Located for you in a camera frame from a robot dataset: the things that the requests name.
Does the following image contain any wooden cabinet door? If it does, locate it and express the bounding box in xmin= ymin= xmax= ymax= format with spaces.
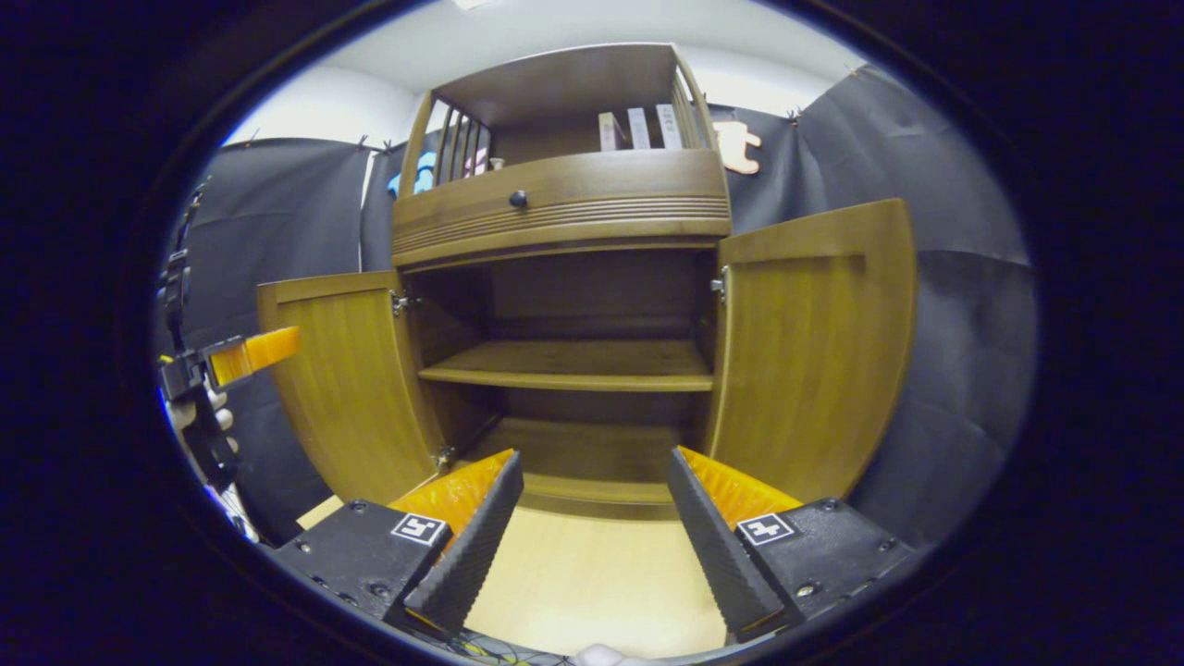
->
xmin=708 ymin=197 xmax=919 ymax=505
xmin=256 ymin=270 xmax=448 ymax=505

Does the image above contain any black backdrop cloth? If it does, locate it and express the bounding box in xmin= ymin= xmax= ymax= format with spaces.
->
xmin=153 ymin=65 xmax=1039 ymax=549

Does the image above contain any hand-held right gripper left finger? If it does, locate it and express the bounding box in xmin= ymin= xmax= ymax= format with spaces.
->
xmin=273 ymin=449 xmax=524 ymax=641

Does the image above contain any wooden double-door shoe cabinet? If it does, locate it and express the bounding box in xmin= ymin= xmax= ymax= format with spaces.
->
xmin=388 ymin=42 xmax=734 ymax=521

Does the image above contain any wooden inner shelf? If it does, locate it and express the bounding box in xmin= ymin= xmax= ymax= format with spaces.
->
xmin=418 ymin=338 xmax=715 ymax=393

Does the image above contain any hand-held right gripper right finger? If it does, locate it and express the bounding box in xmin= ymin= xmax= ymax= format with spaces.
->
xmin=666 ymin=446 xmax=917 ymax=644

